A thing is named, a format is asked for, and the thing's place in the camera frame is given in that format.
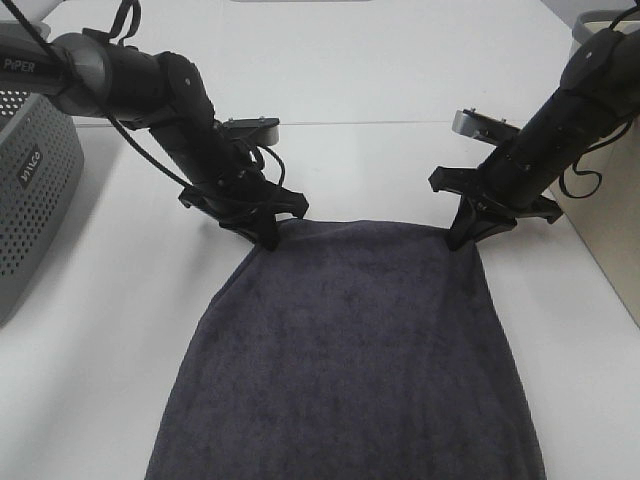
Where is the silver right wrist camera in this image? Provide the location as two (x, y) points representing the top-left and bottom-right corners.
(452, 109), (520, 146)

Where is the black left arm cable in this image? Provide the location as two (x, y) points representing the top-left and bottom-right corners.
(7, 0), (286, 189)

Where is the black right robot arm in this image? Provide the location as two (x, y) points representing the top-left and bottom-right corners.
(429, 28), (639, 250)

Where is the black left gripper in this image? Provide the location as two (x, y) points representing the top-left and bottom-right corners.
(178, 172), (308, 251)

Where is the beige bin with grey rim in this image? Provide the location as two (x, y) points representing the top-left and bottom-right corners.
(549, 10), (640, 334)

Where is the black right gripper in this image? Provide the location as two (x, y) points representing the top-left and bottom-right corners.
(429, 166), (563, 251)

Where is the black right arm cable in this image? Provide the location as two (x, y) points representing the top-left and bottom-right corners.
(557, 0), (640, 201)

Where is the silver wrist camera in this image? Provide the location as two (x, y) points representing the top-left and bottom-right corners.
(452, 109), (520, 146)
(222, 117), (280, 147)

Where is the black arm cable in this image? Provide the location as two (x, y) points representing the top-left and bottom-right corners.
(557, 0), (640, 201)
(7, 0), (286, 189)

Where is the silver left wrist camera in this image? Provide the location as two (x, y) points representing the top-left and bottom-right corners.
(222, 117), (280, 147)

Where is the dark grey towel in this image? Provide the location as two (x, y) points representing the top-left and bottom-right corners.
(146, 220), (546, 479)

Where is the grey perforated plastic basket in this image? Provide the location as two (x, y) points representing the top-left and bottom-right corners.
(1, 21), (85, 324)

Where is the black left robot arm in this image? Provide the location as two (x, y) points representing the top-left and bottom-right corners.
(1, 24), (309, 250)

